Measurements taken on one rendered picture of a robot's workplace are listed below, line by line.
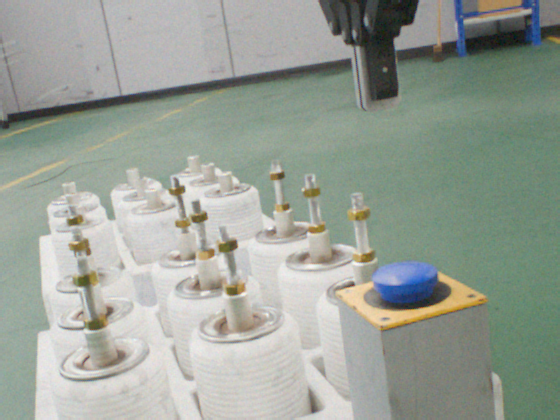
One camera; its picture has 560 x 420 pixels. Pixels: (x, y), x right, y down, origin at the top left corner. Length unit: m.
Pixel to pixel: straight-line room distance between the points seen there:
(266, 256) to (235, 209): 0.30
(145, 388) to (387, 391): 0.22
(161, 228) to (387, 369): 0.71
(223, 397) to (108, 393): 0.10
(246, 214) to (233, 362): 0.57
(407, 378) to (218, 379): 0.20
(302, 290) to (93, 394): 0.25
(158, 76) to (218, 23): 0.80
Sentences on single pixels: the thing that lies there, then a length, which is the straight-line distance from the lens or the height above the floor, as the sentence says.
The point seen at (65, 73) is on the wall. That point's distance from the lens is 7.89.
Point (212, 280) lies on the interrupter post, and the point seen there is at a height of 0.26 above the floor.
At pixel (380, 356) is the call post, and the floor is 0.29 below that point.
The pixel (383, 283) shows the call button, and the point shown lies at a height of 0.33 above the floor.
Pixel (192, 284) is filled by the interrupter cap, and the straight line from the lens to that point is 0.75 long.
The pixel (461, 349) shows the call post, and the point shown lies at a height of 0.29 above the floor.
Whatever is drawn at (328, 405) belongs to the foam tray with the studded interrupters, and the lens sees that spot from 0.63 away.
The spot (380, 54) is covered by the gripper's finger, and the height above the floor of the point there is 0.46.
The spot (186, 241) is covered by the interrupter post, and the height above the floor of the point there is 0.27.
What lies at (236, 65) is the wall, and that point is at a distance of 7.23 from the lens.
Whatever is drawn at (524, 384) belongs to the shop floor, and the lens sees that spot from 1.02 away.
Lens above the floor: 0.49
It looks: 16 degrees down
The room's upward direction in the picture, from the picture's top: 10 degrees counter-clockwise
